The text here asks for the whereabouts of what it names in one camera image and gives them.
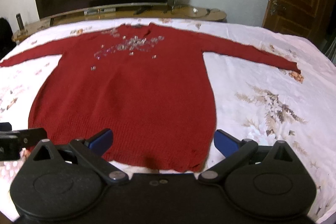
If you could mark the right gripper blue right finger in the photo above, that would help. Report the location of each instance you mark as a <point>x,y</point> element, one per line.
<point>236,153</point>

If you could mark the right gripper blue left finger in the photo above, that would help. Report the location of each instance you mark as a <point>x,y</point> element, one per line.
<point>89,154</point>

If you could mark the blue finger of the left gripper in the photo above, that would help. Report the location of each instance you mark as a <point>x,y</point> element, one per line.
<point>5,126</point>
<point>31,137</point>

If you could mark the red knit sweater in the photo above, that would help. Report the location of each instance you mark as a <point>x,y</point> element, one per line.
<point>148,84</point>

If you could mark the white floral bed sheet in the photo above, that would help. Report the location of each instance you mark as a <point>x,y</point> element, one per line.
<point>252,100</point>

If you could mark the black garment on chair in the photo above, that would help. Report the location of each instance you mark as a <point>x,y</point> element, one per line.
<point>6,43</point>

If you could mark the silver set-top box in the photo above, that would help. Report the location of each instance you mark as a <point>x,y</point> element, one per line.
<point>99,11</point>

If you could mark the wooden tv stand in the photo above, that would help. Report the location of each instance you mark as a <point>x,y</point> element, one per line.
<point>161,12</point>

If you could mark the brass door handle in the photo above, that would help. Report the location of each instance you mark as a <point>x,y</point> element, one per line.
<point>276,7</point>

